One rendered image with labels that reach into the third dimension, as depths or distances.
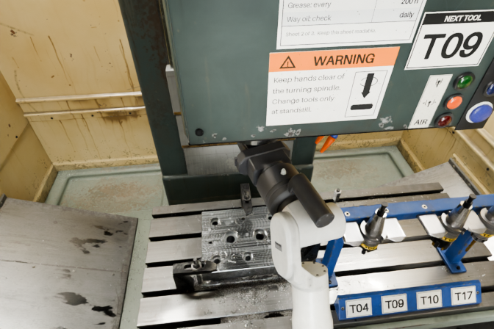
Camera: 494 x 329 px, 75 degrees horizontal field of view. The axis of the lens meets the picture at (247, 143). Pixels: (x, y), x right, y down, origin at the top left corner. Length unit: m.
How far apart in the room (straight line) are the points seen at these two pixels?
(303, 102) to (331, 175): 1.49
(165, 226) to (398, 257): 0.84
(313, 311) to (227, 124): 0.36
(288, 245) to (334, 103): 0.24
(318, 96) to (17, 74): 1.51
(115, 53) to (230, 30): 1.23
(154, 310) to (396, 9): 1.01
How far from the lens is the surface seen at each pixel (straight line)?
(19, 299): 1.49
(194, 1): 0.35
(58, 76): 1.70
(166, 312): 1.13
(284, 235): 0.55
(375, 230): 0.88
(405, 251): 1.31
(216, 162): 1.37
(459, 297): 1.26
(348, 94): 0.44
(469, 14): 0.46
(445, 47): 0.47
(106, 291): 1.50
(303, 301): 0.61
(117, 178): 1.97
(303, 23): 0.38
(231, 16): 0.36
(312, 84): 0.41
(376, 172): 2.00
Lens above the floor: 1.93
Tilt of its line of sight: 41 degrees down
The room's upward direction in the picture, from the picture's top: straight up
